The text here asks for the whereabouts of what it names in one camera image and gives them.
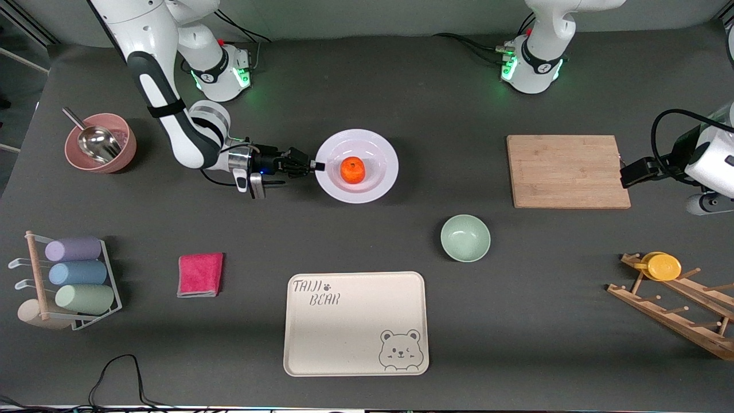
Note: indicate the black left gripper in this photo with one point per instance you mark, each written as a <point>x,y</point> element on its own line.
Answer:
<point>676,156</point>

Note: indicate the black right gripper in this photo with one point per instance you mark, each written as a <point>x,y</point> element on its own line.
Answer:
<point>267,159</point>

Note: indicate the orange fruit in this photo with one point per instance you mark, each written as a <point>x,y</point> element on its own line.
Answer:
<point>352,169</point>

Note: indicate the white round plate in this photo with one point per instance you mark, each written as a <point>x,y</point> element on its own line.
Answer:
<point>373,183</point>

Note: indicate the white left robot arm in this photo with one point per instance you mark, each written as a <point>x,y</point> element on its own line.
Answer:
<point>539,51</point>

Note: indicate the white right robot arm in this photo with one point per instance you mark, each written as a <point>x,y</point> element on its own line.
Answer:
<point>166,97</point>

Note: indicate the wooden cutting board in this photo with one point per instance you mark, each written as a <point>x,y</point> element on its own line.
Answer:
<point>562,166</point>

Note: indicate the yellow cup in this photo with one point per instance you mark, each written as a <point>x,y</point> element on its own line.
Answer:
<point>662,267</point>

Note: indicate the pink folded cloth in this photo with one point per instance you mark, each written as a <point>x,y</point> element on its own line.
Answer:
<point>199,274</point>

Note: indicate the wooden peg drying rack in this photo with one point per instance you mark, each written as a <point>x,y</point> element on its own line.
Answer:
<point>676,318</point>

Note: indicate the pink bowl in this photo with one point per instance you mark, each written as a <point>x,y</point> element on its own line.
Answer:
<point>126,152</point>

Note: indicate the cream bear print tray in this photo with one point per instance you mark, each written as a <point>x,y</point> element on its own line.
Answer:
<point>350,327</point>

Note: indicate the pale green bowl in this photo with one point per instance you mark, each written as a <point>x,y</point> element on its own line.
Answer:
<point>465,238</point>

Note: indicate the metal scoop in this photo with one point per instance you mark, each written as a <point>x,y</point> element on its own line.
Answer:
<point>97,143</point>

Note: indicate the purple cup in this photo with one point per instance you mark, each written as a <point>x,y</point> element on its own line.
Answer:
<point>74,249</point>

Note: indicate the blue cup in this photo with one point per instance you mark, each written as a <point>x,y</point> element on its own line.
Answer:
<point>79,273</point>

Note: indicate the green cup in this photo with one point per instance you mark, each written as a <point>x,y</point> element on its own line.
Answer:
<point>86,298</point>

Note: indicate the beige cup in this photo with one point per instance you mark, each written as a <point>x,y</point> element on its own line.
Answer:
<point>31,314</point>

